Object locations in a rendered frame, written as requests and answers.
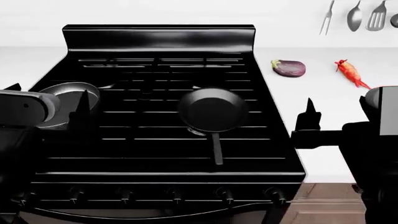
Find steel meat fork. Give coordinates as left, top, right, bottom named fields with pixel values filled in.
left=318, top=0, right=336, bottom=37

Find steel serving spoon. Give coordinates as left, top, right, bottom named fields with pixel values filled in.
left=346, top=0, right=364, bottom=32

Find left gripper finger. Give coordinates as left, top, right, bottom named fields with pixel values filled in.
left=68, top=89, right=94, bottom=128
left=2, top=83, right=22, bottom=92

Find brown wooden cabinet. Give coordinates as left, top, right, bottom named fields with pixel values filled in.
left=283, top=182, right=367, bottom=224

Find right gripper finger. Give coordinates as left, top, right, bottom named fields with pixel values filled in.
left=294, top=97, right=322, bottom=131

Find black oven door handle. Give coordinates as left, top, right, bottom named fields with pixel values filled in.
left=19, top=206, right=269, bottom=220

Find black frying pan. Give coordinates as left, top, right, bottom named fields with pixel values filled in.
left=177, top=86, right=250, bottom=166

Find red lobster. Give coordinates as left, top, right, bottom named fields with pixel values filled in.
left=334, top=58, right=372, bottom=90

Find steel slotted spatula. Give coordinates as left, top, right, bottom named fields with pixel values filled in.
left=366, top=0, right=388, bottom=32

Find purple eggplant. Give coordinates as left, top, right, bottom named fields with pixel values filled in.
left=270, top=59, right=307, bottom=78

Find black gas stove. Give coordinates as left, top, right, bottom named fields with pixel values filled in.
left=18, top=24, right=307, bottom=224

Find black stove knob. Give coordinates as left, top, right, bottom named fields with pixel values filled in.
left=67, top=185, right=85, bottom=205
left=116, top=186, right=134, bottom=205
left=166, top=187, right=185, bottom=205
left=215, top=187, right=236, bottom=206
left=264, top=187, right=289, bottom=207

